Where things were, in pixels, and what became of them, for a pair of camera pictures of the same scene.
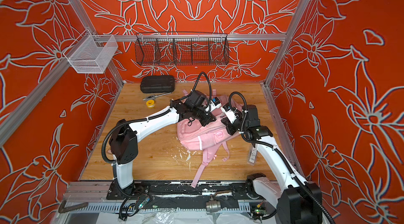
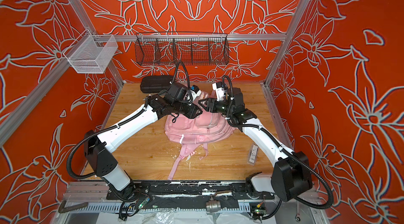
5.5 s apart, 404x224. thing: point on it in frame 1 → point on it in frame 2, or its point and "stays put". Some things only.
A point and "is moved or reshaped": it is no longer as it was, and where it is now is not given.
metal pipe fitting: (213, 206) stays put
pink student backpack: (195, 137) is moved or reshaped
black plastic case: (157, 83) stays put
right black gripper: (229, 125) → (211, 100)
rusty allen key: (62, 209) stays put
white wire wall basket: (90, 54) stays put
